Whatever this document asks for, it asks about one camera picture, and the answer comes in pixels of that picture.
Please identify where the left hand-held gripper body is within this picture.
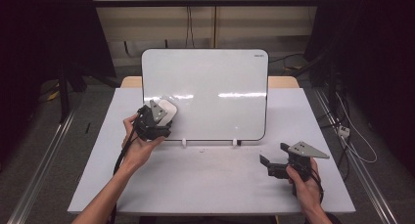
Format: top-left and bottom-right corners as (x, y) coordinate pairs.
(133, 99), (168, 142)

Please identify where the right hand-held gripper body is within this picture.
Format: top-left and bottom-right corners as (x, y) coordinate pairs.
(287, 141), (331, 182)

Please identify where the white whiteboard eraser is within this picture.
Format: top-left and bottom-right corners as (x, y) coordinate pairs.
(158, 99), (178, 127)

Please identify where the person's left hand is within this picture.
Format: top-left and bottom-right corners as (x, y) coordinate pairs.
(121, 113), (166, 171)

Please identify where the person's right hand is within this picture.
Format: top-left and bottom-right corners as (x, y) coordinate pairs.
(286, 157), (324, 214)

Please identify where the wooden table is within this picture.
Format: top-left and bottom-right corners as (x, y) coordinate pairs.
(119, 75), (300, 89)

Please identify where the white whiteboard with black rim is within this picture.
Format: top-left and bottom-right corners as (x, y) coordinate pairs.
(141, 48), (270, 143)

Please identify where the black metal stand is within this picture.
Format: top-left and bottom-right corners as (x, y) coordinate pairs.
(57, 65), (88, 124)

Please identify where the black curtain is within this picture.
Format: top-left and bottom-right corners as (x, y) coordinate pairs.
(0, 0), (117, 166)
(303, 0), (415, 176)

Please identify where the black horizontal bar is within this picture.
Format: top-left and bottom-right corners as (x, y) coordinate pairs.
(92, 0), (323, 8)

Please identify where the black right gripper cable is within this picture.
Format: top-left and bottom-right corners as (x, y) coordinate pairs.
(308, 169), (325, 204)

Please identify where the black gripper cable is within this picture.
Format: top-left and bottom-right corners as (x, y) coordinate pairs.
(308, 169), (325, 204)
(109, 118), (139, 224)

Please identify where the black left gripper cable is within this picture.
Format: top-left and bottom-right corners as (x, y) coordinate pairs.
(109, 118), (139, 224)

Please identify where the white floor cable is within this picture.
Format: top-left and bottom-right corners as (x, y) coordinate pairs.
(335, 91), (379, 164)

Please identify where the metal floor rail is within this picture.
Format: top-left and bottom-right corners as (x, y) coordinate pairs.
(312, 88), (399, 224)
(6, 109), (76, 224)

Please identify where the black floor cable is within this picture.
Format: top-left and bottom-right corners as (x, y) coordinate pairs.
(268, 53), (306, 72)

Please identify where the black wall cable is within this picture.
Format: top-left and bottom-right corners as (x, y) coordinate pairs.
(185, 0), (196, 49)

